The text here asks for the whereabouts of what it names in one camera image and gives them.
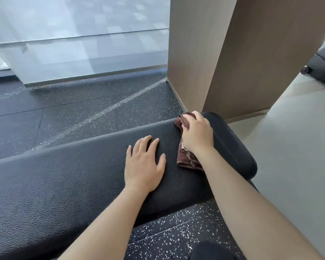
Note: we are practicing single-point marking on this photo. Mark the person's right hand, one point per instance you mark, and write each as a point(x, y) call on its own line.
point(199, 135)

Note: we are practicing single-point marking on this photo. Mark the person's left hand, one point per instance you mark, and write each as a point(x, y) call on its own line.
point(143, 170)

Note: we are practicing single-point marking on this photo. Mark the brown cleaning cloth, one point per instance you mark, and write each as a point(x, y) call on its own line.
point(187, 159)

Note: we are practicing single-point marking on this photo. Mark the person's right forearm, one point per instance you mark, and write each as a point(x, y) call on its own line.
point(254, 213)

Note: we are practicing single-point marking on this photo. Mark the person's left forearm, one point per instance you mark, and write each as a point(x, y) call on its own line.
point(105, 230)

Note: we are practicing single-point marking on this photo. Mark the person's right leg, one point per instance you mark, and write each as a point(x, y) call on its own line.
point(214, 251)

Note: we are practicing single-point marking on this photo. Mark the black exercise machine base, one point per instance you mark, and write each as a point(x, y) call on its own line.
point(322, 70)

